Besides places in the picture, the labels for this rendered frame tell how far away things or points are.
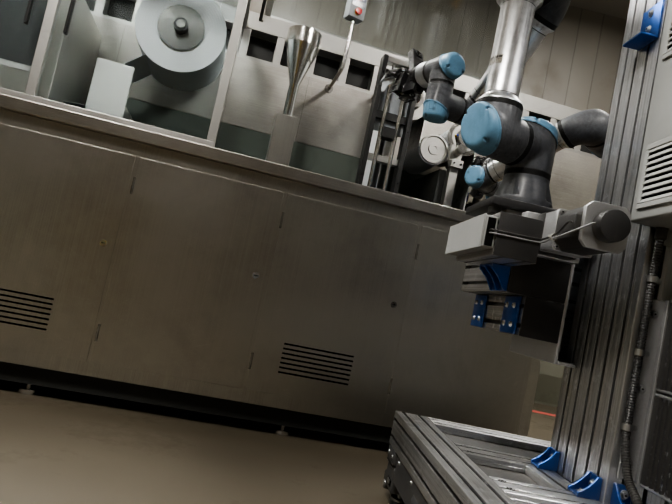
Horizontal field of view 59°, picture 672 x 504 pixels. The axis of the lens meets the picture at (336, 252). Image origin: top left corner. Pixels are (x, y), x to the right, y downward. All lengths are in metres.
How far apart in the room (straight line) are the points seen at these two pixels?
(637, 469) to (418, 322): 1.03
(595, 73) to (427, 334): 3.98
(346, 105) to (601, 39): 3.51
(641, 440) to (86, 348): 1.55
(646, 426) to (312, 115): 1.92
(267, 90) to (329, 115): 0.29
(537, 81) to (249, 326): 4.04
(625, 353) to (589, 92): 4.52
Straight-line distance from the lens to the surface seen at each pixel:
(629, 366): 1.29
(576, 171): 3.17
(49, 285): 2.06
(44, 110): 2.09
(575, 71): 5.69
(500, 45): 1.60
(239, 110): 2.68
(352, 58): 2.84
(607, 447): 1.31
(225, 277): 2.00
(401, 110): 2.33
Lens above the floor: 0.50
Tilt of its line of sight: 4 degrees up
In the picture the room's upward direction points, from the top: 12 degrees clockwise
